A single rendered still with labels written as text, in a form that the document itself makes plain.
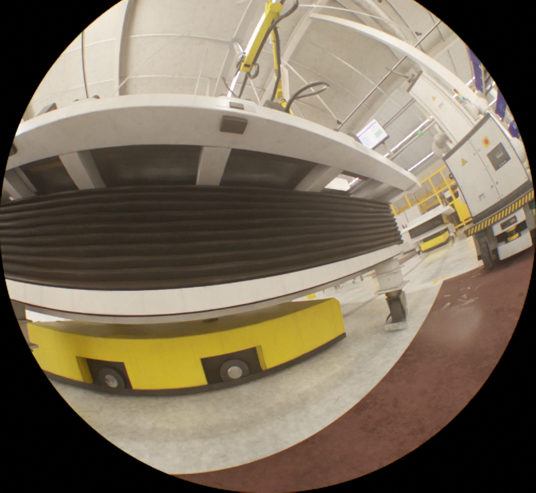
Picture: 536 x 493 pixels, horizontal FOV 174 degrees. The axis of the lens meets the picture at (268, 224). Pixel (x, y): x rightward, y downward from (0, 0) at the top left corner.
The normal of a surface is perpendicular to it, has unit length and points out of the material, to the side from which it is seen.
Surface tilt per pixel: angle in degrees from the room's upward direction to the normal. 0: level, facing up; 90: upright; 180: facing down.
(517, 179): 90
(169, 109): 180
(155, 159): 180
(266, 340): 90
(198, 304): 90
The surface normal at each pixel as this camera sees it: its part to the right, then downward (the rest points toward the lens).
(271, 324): 0.40, -0.40
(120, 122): 0.21, 0.92
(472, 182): -0.97, 0.14
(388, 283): -0.89, 0.04
